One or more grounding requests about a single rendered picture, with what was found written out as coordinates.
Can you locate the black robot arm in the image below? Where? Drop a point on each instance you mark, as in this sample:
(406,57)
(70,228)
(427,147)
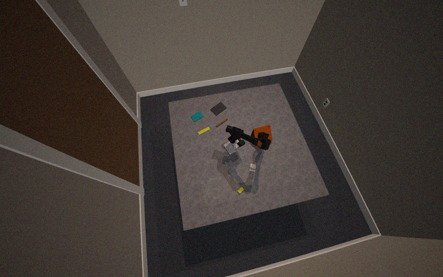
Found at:
(238,133)

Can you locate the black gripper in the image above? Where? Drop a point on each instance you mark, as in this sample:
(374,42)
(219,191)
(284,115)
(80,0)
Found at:
(241,142)

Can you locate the teal flat rectangular plate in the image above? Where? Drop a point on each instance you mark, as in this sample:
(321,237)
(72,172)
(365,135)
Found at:
(197,116)

